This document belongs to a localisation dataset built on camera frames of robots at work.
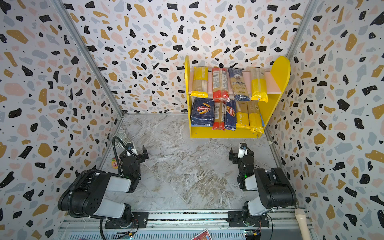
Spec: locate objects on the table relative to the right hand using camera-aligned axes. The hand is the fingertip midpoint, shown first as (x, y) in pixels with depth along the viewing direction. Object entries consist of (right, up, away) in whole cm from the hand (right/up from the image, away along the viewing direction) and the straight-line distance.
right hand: (239, 145), depth 90 cm
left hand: (-62, 0, -3) cm, 62 cm away
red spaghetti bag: (-11, +20, +9) cm, 25 cm away
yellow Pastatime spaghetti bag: (+4, +17, +7) cm, 19 cm away
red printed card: (-21, -39, -22) cm, 49 cm away
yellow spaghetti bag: (+12, +18, +8) cm, 23 cm away
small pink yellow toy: (-76, -11, 0) cm, 77 cm away
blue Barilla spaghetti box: (-5, +14, +2) cm, 14 cm away
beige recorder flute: (+26, -33, -17) cm, 45 cm away
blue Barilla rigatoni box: (-22, +21, +5) cm, 30 cm away
